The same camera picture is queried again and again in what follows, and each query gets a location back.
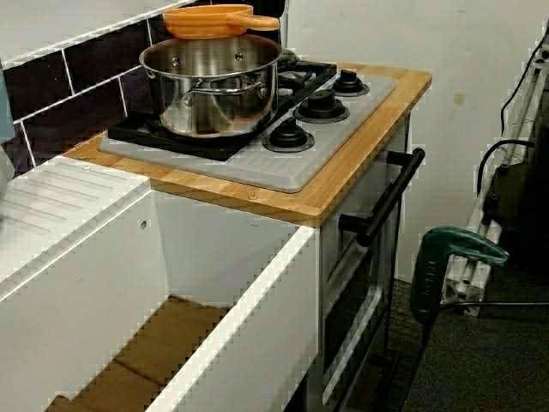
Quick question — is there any grey stove top panel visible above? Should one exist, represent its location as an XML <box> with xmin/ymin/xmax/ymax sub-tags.
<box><xmin>98</xmin><ymin>70</ymin><xmax>396</xmax><ymax>194</ymax></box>

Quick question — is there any black object on floor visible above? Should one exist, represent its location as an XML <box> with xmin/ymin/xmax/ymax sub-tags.
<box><xmin>482</xmin><ymin>106</ymin><xmax>549</xmax><ymax>258</ymax></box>

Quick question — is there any aluminium frame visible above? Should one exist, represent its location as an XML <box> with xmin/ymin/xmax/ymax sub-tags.
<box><xmin>445</xmin><ymin>59</ymin><xmax>549</xmax><ymax>318</ymax></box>

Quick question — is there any teal box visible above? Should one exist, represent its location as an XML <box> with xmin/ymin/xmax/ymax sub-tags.
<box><xmin>0</xmin><ymin>68</ymin><xmax>16</xmax><ymax>145</ymax></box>

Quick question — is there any oven door with window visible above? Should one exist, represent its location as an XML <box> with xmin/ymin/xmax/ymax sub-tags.
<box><xmin>319</xmin><ymin>149</ymin><xmax>407</xmax><ymax>407</ymax></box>

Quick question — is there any brown cardboard sheet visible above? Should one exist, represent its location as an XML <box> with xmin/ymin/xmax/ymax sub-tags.
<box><xmin>45</xmin><ymin>294</ymin><xmax>231</xmax><ymax>412</ymax></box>

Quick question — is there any orange toy saucepan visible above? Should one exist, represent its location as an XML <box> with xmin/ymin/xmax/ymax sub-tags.
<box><xmin>161</xmin><ymin>3</ymin><xmax>281</xmax><ymax>40</ymax></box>

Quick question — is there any stainless steel pot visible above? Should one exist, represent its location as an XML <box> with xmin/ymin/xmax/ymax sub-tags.
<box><xmin>138</xmin><ymin>33</ymin><xmax>285</xmax><ymax>141</ymax></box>

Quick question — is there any black burner grate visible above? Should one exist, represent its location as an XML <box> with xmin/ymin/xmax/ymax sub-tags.
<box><xmin>106</xmin><ymin>113</ymin><xmax>280</xmax><ymax>163</ymax></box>
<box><xmin>274</xmin><ymin>53</ymin><xmax>339</xmax><ymax>115</ymax></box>

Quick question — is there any dark tile backsplash panel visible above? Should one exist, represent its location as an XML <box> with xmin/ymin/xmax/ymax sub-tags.
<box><xmin>0</xmin><ymin>0</ymin><xmax>288</xmax><ymax>179</ymax></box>

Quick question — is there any black cable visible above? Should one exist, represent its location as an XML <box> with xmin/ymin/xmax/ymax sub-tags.
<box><xmin>478</xmin><ymin>139</ymin><xmax>537</xmax><ymax>203</ymax></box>
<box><xmin>500</xmin><ymin>29</ymin><xmax>549</xmax><ymax>132</ymax></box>

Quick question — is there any green clamp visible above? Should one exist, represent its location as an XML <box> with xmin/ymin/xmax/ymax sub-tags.
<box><xmin>409</xmin><ymin>226</ymin><xmax>511</xmax><ymax>321</ymax></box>

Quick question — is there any wooden countertop with stove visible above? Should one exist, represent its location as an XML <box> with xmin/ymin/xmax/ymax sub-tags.
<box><xmin>63</xmin><ymin>63</ymin><xmax>432</xmax><ymax>228</ymax></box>

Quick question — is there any black stove knob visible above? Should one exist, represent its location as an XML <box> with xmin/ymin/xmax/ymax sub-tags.
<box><xmin>293</xmin><ymin>88</ymin><xmax>351</xmax><ymax>124</ymax></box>
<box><xmin>330</xmin><ymin>68</ymin><xmax>371</xmax><ymax>98</ymax></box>
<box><xmin>262</xmin><ymin>118</ymin><xmax>316</xmax><ymax>154</ymax></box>

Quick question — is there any white backsplash ledge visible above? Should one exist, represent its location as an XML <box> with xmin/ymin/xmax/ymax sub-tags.
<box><xmin>0</xmin><ymin>0</ymin><xmax>201</xmax><ymax>70</ymax></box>

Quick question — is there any black oven door handle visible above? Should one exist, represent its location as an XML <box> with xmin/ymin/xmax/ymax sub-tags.
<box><xmin>338</xmin><ymin>148</ymin><xmax>426</xmax><ymax>248</ymax></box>

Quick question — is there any white sink basin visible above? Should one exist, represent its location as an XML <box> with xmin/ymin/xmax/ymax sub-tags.
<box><xmin>0</xmin><ymin>154</ymin><xmax>321</xmax><ymax>412</ymax></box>

